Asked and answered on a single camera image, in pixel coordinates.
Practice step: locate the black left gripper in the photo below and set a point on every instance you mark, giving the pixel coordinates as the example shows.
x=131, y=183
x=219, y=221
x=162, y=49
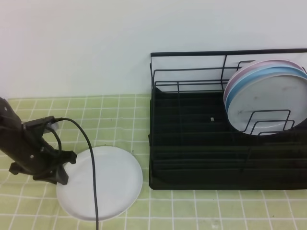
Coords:
x=32, y=155

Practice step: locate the black wire dish rack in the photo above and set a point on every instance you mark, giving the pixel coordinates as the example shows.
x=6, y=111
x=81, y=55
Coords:
x=192, y=144

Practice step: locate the pink plate in rack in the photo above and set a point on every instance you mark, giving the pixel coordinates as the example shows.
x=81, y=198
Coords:
x=254, y=66

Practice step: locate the white round plate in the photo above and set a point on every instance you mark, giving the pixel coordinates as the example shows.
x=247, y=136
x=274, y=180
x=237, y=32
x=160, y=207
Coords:
x=103, y=188

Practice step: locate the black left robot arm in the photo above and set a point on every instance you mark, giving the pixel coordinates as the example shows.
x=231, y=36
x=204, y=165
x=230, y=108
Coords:
x=9, y=118

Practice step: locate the white marbled plate in rack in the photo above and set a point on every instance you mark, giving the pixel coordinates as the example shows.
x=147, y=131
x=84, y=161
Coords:
x=269, y=105

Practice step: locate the blue plate in rack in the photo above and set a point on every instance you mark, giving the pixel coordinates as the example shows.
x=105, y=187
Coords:
x=259, y=74

